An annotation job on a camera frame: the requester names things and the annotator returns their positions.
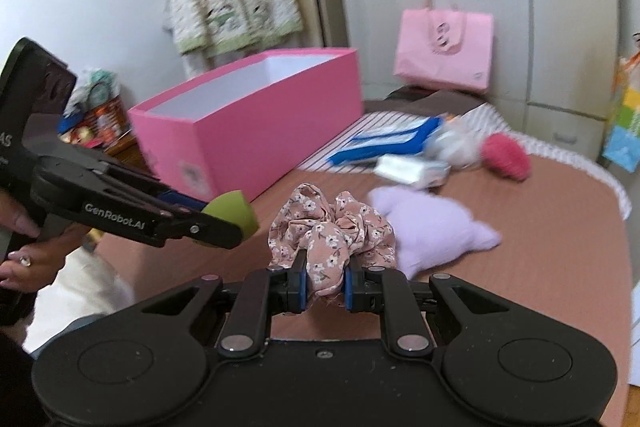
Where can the green makeup sponge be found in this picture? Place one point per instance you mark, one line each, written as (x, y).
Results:
(235, 214)

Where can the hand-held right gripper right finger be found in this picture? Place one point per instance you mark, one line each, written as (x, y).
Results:
(348, 289)

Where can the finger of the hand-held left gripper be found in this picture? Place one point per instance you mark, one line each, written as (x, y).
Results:
(180, 199)
(210, 229)

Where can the white cloth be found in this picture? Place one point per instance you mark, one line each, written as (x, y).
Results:
(80, 297)

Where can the white plush toy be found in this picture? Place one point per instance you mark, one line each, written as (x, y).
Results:
(457, 147)

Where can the colourful paper bag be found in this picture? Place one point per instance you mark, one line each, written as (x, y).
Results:
(625, 122)

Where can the small white tissue packet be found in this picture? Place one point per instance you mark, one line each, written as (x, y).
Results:
(410, 171)

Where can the pink floral scrunchie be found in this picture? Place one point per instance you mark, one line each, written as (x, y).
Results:
(325, 232)

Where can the person's left hand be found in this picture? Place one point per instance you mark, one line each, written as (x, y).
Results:
(35, 259)

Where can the white plastic bag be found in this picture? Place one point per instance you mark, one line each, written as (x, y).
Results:
(97, 84)

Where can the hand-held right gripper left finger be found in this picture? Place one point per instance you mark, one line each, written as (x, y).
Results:
(301, 288)

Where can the brown wicker basket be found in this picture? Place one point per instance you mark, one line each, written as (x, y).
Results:
(112, 119)

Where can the black suitcase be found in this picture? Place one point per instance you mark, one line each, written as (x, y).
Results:
(407, 93)

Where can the pink tote bag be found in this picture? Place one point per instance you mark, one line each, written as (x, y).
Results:
(442, 52)

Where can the pink knitted toy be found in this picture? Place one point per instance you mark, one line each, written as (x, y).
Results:
(507, 157)

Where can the pink cardboard box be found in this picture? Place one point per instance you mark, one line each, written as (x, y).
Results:
(260, 132)

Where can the blue wet wipes packet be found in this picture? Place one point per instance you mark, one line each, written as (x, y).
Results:
(385, 139)

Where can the cream knitted pants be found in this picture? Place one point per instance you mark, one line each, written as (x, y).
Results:
(200, 59)

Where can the purple plush toy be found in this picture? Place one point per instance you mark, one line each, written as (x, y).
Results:
(435, 232)

